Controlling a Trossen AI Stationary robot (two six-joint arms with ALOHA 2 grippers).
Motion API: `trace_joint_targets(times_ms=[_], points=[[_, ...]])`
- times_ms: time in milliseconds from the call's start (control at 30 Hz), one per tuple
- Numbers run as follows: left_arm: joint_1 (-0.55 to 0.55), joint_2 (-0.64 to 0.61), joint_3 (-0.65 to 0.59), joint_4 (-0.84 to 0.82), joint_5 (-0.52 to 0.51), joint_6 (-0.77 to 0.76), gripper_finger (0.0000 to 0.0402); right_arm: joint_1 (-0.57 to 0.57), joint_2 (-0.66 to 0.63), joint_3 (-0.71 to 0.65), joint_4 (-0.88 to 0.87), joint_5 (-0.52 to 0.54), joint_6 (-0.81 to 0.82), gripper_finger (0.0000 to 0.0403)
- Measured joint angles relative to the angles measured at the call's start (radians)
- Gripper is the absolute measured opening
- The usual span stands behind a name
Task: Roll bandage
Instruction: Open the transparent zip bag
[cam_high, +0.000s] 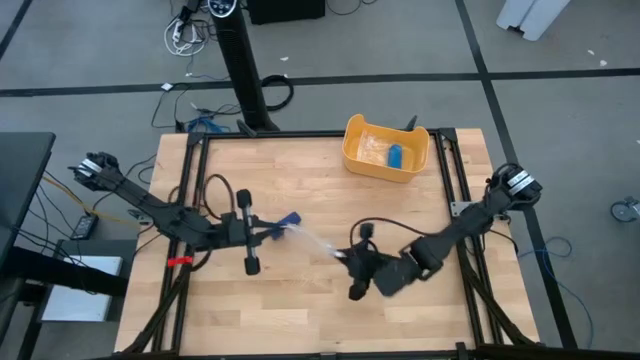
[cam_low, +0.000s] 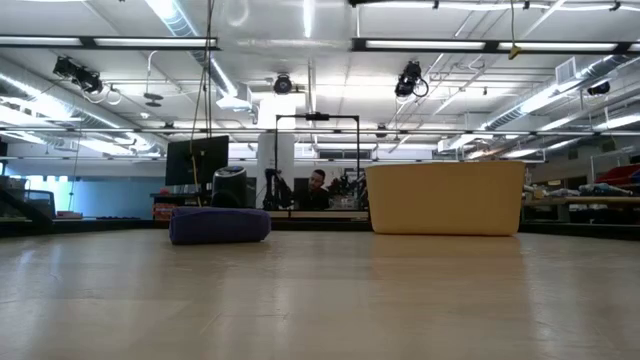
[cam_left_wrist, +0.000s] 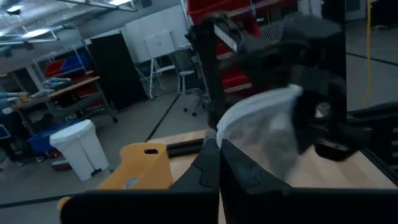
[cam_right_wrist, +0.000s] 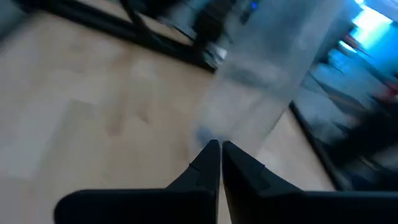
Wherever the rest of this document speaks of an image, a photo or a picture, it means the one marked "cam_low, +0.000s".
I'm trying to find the black computer monitor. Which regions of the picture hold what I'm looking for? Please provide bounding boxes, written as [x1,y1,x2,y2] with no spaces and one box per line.
[165,134,230,187]

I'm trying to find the yellow hook on cord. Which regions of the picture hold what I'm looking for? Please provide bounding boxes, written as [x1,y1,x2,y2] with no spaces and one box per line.
[507,0,522,61]

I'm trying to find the black background rig frame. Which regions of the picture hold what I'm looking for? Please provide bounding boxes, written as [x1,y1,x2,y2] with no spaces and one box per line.
[273,112,362,211]

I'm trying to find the black cylindrical air purifier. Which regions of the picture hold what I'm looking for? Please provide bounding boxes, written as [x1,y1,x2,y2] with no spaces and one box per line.
[211,165,248,210]

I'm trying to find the yellow plastic tub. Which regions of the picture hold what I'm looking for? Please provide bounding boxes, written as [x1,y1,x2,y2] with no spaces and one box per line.
[364,159,527,237]

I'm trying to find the purple elastic bandage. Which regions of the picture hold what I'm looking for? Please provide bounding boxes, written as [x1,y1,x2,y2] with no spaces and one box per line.
[168,206,273,246]

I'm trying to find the round black ceiling reel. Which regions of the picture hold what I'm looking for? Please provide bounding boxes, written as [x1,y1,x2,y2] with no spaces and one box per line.
[273,73,294,95]

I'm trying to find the overhead light bar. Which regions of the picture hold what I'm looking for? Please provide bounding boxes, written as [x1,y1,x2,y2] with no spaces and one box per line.
[0,34,220,51]
[351,37,640,56]

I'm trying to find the person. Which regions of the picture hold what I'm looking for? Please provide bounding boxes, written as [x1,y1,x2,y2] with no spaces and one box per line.
[297,168,332,211]

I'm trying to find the white pillar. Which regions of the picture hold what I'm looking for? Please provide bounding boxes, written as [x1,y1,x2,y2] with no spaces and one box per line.
[256,94,296,191]

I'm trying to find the white ceiling vent grille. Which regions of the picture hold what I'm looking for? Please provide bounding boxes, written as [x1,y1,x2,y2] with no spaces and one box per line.
[555,56,578,87]

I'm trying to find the silver ventilation duct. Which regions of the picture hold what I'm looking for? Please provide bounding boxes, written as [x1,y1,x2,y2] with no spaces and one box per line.
[479,52,640,132]
[144,0,240,99]

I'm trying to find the black ceiling camera device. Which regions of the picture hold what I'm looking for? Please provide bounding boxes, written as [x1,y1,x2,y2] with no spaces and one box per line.
[394,60,430,99]

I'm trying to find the background work table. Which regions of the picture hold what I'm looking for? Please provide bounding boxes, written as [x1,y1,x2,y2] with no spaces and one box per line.
[522,195,640,224]

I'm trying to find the red box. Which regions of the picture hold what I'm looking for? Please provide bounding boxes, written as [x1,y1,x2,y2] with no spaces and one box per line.
[152,201,174,222]

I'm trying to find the red storage bin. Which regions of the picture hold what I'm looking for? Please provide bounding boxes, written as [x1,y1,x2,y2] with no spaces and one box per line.
[593,163,640,187]

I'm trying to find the hanging yellow and black cable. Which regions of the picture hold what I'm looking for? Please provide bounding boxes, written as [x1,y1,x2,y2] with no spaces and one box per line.
[188,0,215,209]

